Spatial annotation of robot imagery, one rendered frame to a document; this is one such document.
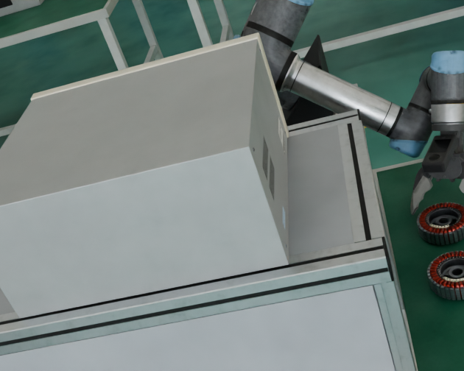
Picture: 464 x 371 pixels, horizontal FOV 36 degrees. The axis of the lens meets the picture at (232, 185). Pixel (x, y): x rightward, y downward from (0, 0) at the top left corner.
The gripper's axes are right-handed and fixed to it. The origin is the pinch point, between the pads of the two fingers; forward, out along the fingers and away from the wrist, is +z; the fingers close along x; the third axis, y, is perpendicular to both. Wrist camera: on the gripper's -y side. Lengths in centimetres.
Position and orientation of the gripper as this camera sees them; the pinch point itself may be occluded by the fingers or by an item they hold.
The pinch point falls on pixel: (445, 218)
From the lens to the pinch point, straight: 159.9
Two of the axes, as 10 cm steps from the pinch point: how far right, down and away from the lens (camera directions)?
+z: 0.2, 9.9, 1.1
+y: 5.5, -1.1, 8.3
